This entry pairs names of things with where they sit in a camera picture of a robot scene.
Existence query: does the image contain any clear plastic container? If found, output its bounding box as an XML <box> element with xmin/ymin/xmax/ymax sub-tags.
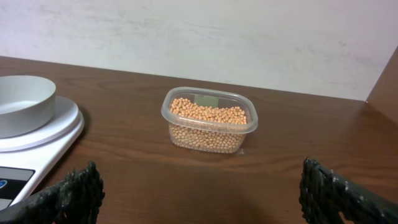
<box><xmin>161</xmin><ymin>86</ymin><xmax>259</xmax><ymax>154</ymax></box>

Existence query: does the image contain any white digital kitchen scale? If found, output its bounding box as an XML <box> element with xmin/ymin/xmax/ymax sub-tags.
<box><xmin>1</xmin><ymin>96</ymin><xmax>85</xmax><ymax>210</ymax></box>

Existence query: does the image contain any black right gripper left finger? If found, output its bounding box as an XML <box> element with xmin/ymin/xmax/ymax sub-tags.
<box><xmin>1</xmin><ymin>161</ymin><xmax>105</xmax><ymax>224</ymax></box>

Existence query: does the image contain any grey round bowl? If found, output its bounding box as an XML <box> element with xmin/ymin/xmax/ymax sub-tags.
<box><xmin>1</xmin><ymin>75</ymin><xmax>57</xmax><ymax>138</ymax></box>

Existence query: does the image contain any pile of soybeans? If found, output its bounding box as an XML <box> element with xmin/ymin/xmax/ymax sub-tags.
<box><xmin>169</xmin><ymin>98</ymin><xmax>248</xmax><ymax>154</ymax></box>

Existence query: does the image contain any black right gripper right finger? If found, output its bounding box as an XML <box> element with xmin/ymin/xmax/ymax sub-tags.
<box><xmin>299</xmin><ymin>158</ymin><xmax>397</xmax><ymax>224</ymax></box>

